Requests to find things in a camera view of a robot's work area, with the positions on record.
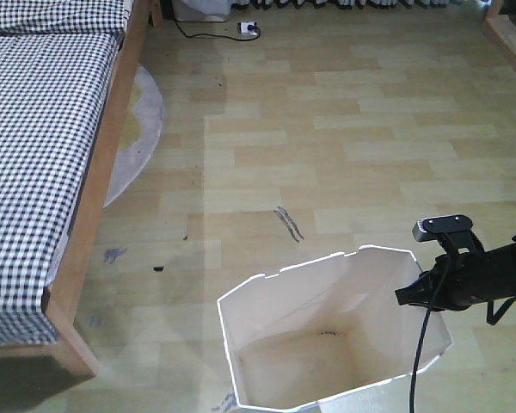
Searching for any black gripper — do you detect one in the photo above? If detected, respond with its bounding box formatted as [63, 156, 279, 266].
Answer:
[395, 255, 495, 311]

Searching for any white trash bin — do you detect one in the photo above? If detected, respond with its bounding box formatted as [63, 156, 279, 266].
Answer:
[217, 245, 452, 412]

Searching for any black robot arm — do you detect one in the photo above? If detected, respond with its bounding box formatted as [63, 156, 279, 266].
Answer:
[395, 231, 516, 325]

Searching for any grey round rug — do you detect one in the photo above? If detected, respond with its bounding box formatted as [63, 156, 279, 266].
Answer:
[104, 65, 165, 207]

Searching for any grey pleated curtain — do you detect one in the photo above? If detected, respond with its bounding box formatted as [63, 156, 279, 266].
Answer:
[165, 0, 450, 22]

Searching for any checkered bed sheet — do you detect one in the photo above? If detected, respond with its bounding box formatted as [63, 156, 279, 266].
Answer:
[0, 1, 134, 347]

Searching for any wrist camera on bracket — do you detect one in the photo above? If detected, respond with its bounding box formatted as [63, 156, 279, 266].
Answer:
[412, 214, 485, 254]

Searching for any black camera cable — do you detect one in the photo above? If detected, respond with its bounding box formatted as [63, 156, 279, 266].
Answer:
[408, 257, 451, 413]

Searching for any black floor power cord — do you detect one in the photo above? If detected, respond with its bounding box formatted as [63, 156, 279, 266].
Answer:
[171, 16, 261, 43]

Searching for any white wall socket extension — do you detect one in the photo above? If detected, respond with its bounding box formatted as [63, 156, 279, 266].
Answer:
[237, 21, 261, 36]

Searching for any wooden bed frame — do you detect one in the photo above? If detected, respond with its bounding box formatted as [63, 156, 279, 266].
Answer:
[0, 1, 152, 377]

